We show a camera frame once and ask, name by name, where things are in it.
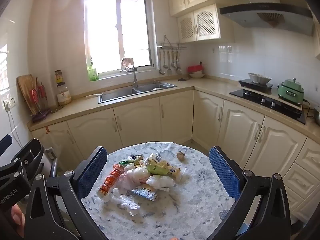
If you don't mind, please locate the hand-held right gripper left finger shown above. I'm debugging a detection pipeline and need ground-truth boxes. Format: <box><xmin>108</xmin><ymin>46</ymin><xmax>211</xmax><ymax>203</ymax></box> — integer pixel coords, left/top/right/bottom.
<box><xmin>24</xmin><ymin>145</ymin><xmax>108</xmax><ymax>240</ymax></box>

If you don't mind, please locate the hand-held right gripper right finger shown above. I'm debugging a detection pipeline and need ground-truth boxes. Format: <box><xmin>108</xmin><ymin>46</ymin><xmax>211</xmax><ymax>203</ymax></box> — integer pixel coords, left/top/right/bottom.
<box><xmin>209</xmin><ymin>145</ymin><xmax>293</xmax><ymax>240</ymax></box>

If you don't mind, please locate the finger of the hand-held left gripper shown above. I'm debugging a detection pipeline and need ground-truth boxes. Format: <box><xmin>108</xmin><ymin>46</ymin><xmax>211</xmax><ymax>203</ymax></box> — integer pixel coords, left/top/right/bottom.
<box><xmin>11</xmin><ymin>138</ymin><xmax>45</xmax><ymax>180</ymax></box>
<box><xmin>0</xmin><ymin>134</ymin><xmax>13</xmax><ymax>157</ymax></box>

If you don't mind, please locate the orange sausage packet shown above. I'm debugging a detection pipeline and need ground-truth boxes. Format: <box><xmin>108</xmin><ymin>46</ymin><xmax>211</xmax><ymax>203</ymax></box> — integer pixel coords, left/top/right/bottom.
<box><xmin>97</xmin><ymin>164</ymin><xmax>125</xmax><ymax>199</ymax></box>

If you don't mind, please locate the steel trash bin black lid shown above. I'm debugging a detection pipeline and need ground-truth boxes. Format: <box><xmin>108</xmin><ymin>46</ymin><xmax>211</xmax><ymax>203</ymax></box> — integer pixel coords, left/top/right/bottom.
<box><xmin>37</xmin><ymin>147</ymin><xmax>53</xmax><ymax>178</ymax></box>

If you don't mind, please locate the green white snack wrapper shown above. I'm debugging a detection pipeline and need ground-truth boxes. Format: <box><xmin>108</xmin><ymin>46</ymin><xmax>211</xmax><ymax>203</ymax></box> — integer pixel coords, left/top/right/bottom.
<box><xmin>118</xmin><ymin>154</ymin><xmax>144</xmax><ymax>168</ymax></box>

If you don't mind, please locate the clear plastic wrapper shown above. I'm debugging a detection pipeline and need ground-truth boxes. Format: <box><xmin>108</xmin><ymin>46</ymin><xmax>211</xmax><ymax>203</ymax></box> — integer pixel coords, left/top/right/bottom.
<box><xmin>104</xmin><ymin>187</ymin><xmax>142</xmax><ymax>215</ymax></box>

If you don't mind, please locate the white pink plastic bag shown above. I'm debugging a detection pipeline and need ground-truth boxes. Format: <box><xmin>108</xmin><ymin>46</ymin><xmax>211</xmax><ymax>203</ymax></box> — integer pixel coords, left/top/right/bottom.
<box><xmin>117</xmin><ymin>166</ymin><xmax>153</xmax><ymax>189</ymax></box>

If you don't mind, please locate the blue brown snack wrapper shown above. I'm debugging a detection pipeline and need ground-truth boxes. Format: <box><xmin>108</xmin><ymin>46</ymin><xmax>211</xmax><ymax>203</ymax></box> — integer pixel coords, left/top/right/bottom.
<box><xmin>127</xmin><ymin>184</ymin><xmax>159</xmax><ymax>202</ymax></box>

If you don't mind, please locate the long nut bar pack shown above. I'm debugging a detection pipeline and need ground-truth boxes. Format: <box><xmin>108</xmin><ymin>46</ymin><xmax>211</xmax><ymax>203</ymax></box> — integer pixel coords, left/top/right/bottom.
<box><xmin>144</xmin><ymin>152</ymin><xmax>188</xmax><ymax>180</ymax></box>

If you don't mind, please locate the person's left hand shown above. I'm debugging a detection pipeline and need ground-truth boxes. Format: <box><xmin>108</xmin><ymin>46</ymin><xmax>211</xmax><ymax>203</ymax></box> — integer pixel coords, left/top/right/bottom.
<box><xmin>10</xmin><ymin>203</ymin><xmax>25</xmax><ymax>227</ymax></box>

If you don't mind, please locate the dark dish rack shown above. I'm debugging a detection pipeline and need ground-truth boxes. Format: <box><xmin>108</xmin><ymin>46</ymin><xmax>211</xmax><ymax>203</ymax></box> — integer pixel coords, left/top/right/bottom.
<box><xmin>29</xmin><ymin>77</ymin><xmax>52</xmax><ymax>123</ymax></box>

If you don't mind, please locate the round marble-pattern table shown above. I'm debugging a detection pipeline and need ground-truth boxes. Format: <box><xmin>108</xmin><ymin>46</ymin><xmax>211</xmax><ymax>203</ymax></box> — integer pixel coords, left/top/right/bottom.
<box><xmin>81</xmin><ymin>141</ymin><xmax>237</xmax><ymax>240</ymax></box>

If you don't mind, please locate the wooden cutting board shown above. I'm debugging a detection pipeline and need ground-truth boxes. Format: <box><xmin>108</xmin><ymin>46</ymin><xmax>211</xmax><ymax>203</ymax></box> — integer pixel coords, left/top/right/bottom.
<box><xmin>17</xmin><ymin>74</ymin><xmax>38</xmax><ymax>115</ymax></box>

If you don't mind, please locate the red kitchen tool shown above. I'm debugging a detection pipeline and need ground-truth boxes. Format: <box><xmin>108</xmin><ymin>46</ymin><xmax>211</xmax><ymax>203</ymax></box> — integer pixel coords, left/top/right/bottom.
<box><xmin>30</xmin><ymin>85</ymin><xmax>47</xmax><ymax>101</ymax></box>

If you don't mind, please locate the glass jar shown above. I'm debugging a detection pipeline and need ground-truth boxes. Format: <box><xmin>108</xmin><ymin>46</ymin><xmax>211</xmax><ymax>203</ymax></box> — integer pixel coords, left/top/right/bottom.
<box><xmin>57</xmin><ymin>84</ymin><xmax>72</xmax><ymax>106</ymax></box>

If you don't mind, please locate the small yellow label bottle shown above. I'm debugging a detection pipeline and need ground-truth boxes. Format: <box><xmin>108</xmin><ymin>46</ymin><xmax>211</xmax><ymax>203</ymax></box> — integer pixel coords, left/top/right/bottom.
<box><xmin>54</xmin><ymin>69</ymin><xmax>64</xmax><ymax>87</ymax></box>

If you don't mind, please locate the steel double sink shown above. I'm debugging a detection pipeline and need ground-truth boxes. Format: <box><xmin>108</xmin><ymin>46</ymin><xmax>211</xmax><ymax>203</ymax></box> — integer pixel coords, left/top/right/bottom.
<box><xmin>98</xmin><ymin>80</ymin><xmax>177</xmax><ymax>104</ymax></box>

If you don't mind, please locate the black gas hob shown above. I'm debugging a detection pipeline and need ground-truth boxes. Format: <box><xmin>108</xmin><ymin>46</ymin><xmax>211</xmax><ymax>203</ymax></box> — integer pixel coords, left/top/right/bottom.
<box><xmin>229</xmin><ymin>89</ymin><xmax>307</xmax><ymax>125</ymax></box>

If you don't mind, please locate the black portable stove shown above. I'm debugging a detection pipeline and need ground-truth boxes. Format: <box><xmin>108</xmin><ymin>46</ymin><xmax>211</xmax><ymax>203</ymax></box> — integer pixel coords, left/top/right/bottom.
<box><xmin>238</xmin><ymin>78</ymin><xmax>273</xmax><ymax>92</ymax></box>

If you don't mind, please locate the green dish soap bottle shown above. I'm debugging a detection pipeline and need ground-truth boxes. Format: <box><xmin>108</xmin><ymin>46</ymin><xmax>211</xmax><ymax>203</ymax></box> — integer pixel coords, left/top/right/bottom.
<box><xmin>87</xmin><ymin>62</ymin><xmax>99</xmax><ymax>82</ymax></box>

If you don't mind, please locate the grey wok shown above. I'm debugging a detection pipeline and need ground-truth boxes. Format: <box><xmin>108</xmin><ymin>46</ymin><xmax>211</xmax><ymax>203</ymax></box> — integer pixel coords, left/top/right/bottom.
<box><xmin>248</xmin><ymin>73</ymin><xmax>272</xmax><ymax>84</ymax></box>

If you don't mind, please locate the steel faucet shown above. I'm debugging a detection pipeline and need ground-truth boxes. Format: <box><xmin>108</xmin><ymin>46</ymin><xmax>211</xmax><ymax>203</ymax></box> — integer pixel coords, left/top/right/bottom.
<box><xmin>120</xmin><ymin>66</ymin><xmax>139</xmax><ymax>85</ymax></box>

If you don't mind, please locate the green electric cooker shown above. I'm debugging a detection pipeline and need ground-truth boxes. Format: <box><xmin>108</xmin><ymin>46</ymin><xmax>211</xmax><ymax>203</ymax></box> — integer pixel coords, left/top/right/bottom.
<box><xmin>277</xmin><ymin>78</ymin><xmax>305</xmax><ymax>103</ymax></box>

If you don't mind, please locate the red pot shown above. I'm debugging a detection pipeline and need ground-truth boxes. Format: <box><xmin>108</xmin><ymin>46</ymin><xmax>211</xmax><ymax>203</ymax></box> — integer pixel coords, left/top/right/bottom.
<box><xmin>187</xmin><ymin>64</ymin><xmax>205</xmax><ymax>73</ymax></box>

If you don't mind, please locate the steel ladle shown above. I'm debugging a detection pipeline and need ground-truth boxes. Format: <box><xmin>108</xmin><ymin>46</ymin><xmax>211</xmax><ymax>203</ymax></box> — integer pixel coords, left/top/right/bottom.
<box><xmin>159</xmin><ymin>51</ymin><xmax>166</xmax><ymax>75</ymax></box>

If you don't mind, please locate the window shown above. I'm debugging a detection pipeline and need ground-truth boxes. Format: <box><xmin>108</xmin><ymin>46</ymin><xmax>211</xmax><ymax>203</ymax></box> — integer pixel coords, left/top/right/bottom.
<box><xmin>84</xmin><ymin>0</ymin><xmax>154</xmax><ymax>80</ymax></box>

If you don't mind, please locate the range hood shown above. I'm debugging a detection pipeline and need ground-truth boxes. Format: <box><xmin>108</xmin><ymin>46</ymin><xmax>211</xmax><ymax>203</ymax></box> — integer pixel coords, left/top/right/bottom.
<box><xmin>219</xmin><ymin>0</ymin><xmax>314</xmax><ymax>37</ymax></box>

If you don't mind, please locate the white power cable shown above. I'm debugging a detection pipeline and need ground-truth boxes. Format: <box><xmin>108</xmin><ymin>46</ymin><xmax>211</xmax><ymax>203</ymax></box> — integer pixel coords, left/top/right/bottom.
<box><xmin>6</xmin><ymin>107</ymin><xmax>23</xmax><ymax>143</ymax></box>

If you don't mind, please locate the metal tube frame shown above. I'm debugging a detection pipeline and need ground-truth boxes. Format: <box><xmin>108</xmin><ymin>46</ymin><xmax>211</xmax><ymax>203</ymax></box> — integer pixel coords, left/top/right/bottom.
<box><xmin>47</xmin><ymin>147</ymin><xmax>60</xmax><ymax>178</ymax></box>

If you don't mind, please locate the white wall socket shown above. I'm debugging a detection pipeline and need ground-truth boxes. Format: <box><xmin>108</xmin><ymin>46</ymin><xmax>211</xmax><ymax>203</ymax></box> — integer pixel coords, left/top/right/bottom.
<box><xmin>2</xmin><ymin>97</ymin><xmax>16</xmax><ymax>110</ymax></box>

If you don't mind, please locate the black cable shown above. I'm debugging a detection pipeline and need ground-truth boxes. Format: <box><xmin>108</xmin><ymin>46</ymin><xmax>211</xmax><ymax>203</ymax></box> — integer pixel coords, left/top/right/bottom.
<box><xmin>304</xmin><ymin>99</ymin><xmax>315</xmax><ymax>118</ymax></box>

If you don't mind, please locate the metal utensil rail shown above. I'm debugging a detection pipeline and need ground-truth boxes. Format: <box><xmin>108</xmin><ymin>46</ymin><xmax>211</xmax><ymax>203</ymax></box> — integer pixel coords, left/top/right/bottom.
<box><xmin>157</xmin><ymin>35</ymin><xmax>187</xmax><ymax>50</ymax></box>

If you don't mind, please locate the lattice door wall cabinet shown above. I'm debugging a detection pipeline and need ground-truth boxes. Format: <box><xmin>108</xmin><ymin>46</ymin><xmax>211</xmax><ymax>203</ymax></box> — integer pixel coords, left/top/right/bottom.
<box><xmin>177</xmin><ymin>4</ymin><xmax>235</xmax><ymax>44</ymax></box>

